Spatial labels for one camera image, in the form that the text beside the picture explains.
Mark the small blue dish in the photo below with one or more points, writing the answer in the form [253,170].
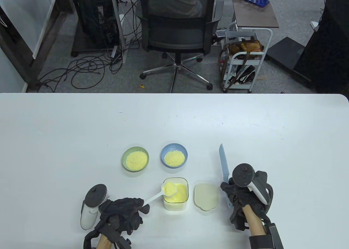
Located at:
[166,149]

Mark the dark wooden desk frame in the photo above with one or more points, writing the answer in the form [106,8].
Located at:
[16,58]

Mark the person's left hand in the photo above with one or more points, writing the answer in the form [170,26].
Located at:
[122,210]

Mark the person's right forearm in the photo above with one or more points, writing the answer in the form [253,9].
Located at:
[255,223]

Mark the small green dish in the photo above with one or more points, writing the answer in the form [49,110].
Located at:
[126,155]

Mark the black and white controller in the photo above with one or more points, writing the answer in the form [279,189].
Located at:
[95,194]
[242,175]

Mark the brown leather bag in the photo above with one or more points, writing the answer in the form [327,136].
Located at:
[245,45]

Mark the white coffee spoon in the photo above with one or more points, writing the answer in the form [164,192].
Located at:
[169,189]

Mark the small white device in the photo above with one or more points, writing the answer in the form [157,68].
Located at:
[314,25]

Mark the white metal desk leg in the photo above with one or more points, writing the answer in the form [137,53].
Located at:
[119,28]

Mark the yellow chicken bouillon heap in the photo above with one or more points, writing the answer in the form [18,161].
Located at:
[136,161]
[174,159]

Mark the person's left forearm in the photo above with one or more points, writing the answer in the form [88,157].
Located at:
[103,242]

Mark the black flat platform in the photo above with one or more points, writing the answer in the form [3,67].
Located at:
[285,52]

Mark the black office chair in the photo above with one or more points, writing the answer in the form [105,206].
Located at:
[177,33]

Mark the light blue plastic knife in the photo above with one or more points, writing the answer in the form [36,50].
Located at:
[225,164]

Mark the white rolling cart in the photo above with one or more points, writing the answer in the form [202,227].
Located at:
[240,87]

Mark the clear chicken bouillon container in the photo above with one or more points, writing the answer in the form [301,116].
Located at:
[181,197]

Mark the black cabinet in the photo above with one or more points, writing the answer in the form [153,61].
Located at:
[327,55]

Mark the grey power strip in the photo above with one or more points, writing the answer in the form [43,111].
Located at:
[115,52]

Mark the black computer tower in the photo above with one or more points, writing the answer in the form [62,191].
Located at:
[90,20]

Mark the person's right hand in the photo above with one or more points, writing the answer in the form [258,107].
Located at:
[240,197]

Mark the beige container lid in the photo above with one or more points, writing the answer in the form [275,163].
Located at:
[206,196]

